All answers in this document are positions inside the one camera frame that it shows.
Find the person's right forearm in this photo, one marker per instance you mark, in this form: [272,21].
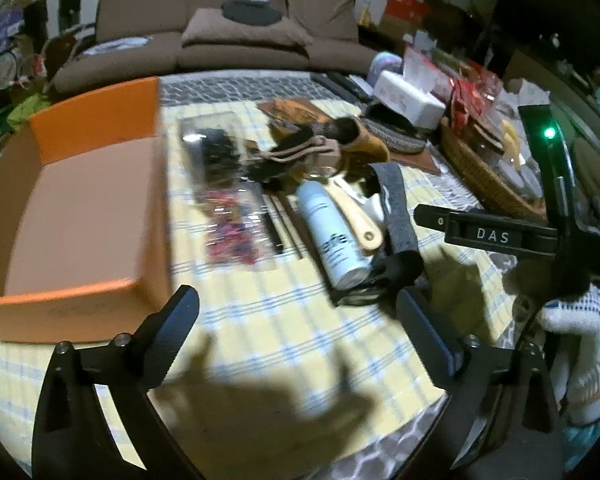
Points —
[585,429]

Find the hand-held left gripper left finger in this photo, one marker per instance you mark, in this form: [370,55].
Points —
[172,330]

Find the lilac round container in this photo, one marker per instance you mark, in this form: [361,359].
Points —
[385,65]

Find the white papers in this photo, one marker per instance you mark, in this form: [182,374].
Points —
[115,46]

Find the wicker basket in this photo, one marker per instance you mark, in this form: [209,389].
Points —
[475,175]

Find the person's right hand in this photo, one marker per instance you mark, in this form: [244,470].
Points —
[585,350]

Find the black round pad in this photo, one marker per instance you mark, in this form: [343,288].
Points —
[252,12]

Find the clear box of black clips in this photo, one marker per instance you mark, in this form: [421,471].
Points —
[210,145]

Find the stack of blue white boxes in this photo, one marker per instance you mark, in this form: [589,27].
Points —
[0,30]

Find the black speaker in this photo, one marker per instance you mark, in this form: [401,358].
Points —
[71,0]
[35,10]

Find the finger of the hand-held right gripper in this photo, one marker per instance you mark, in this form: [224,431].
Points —
[430,217]

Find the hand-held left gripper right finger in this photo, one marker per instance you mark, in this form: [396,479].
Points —
[442,347]

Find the brown cushion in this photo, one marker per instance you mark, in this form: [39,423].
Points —
[240,32]

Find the brown sofa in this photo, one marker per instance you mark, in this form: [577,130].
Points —
[145,10]

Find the grey pebble-patterned desktop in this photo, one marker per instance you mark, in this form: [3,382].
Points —
[230,87]

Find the black remote control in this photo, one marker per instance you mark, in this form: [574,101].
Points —
[357,85]
[337,87]

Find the white spray can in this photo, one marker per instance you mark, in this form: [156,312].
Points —
[330,230]

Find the green bag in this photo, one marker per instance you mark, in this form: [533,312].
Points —
[27,112]

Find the white tissue box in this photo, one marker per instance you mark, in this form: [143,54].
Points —
[405,97]

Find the dark woven oval mat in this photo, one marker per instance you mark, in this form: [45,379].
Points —
[395,140]

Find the red snack packets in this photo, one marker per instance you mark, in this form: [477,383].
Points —
[467,95]

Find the brown leather mat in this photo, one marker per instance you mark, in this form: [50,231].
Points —
[290,110]

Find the yellow checked tablecloth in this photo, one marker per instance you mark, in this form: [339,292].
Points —
[280,330]

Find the orange cardboard box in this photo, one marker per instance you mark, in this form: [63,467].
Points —
[80,210]

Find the round printed plaque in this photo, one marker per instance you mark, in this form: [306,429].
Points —
[5,70]

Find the white plastic scoop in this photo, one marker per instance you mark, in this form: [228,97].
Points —
[372,207]

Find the red white plastic packet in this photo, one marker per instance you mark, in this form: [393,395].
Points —
[425,67]

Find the red cardboard box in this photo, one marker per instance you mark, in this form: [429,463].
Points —
[405,7]

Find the brown square coaster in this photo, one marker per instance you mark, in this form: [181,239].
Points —
[420,165]

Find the clear bag of colourful bits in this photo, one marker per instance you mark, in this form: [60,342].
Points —
[230,230]

